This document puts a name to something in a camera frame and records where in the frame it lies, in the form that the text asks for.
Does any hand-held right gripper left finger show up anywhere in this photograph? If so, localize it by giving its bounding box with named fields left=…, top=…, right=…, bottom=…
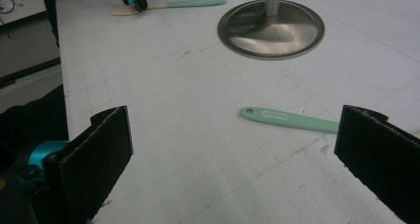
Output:
left=44, top=105, right=135, bottom=224

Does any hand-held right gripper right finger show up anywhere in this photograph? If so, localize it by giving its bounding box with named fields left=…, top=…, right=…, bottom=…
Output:
left=334, top=104, right=420, bottom=224

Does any spatula with mint green handle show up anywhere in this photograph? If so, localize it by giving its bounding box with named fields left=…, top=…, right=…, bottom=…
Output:
left=111, top=0, right=228, bottom=17

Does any pastry brush with mint handle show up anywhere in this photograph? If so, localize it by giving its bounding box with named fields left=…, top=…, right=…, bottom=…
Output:
left=239, top=106, right=341, bottom=134

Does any steel utensil stand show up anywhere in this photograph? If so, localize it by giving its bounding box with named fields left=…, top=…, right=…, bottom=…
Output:
left=216, top=0, right=326, bottom=60

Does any white grid mat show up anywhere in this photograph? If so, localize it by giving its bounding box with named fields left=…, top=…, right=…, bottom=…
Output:
left=53, top=0, right=420, bottom=224

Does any black metal frame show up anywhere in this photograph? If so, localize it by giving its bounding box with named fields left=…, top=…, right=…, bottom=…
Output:
left=41, top=0, right=60, bottom=49

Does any silver aluminium rail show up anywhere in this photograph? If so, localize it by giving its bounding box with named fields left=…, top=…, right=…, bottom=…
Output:
left=0, top=56, right=63, bottom=114

